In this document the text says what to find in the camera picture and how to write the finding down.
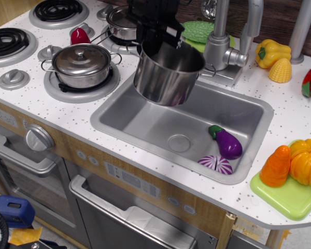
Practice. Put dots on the toy dishwasher door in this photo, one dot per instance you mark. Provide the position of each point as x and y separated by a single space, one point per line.
115 218

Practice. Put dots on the light green cutting board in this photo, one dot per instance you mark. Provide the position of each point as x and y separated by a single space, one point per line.
292 199

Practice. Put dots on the silver stove knob middle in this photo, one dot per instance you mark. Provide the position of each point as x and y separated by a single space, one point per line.
48 52

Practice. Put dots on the silver oven dial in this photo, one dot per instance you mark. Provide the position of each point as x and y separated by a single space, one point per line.
38 139

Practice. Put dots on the silver stove knob front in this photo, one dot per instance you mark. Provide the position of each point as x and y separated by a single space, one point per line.
14 79

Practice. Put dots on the purple striped toy onion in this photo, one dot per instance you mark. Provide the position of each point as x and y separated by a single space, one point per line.
217 163

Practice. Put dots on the yellow tape piece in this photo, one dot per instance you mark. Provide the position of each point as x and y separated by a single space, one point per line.
22 236

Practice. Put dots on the purple toy eggplant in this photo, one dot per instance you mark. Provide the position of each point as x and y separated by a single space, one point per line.
229 146

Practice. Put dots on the clear faucet knob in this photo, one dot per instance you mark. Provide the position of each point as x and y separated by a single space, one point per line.
208 9

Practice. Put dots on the silver stove knob rear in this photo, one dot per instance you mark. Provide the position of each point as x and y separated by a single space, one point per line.
89 30

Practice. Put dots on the black coil burner rear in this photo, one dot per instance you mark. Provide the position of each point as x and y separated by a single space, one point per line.
56 15

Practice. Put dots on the silver stove knob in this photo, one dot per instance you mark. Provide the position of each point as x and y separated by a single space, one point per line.
89 30
48 52
14 79

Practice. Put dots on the small steel pan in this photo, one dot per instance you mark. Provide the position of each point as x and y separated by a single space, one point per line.
119 25

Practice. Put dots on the blue clamp tool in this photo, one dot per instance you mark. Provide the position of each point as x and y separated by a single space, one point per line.
17 212

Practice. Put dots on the toy oven door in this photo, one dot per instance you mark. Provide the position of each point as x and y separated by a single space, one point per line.
42 179

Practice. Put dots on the green toy bitter gourd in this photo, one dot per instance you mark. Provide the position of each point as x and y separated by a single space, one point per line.
197 31

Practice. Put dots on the silver toy faucet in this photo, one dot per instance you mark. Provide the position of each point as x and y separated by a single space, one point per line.
224 64

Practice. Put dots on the yellow toy corn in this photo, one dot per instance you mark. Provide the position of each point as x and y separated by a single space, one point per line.
281 71

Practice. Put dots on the black coil burner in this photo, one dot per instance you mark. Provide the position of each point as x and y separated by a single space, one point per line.
56 15
16 45

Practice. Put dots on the steel pot with lid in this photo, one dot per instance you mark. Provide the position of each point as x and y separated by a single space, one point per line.
82 66

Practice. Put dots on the tall steel pot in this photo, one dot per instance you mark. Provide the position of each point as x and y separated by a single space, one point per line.
168 77

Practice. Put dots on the black coil burner left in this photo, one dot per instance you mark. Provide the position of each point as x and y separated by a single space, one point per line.
16 45

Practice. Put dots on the small green plate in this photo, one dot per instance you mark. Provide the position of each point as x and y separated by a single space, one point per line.
201 46

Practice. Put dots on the yellow toy bell pepper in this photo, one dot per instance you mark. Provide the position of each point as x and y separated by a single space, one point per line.
268 52

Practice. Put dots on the orange toy carrot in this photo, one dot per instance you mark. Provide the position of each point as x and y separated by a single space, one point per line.
275 171

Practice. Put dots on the orange toy pumpkin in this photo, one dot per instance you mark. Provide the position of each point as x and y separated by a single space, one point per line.
300 168

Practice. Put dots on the silver post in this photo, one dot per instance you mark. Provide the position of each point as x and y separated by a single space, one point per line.
300 32

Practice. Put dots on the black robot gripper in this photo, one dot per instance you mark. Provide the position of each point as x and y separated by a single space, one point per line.
156 22

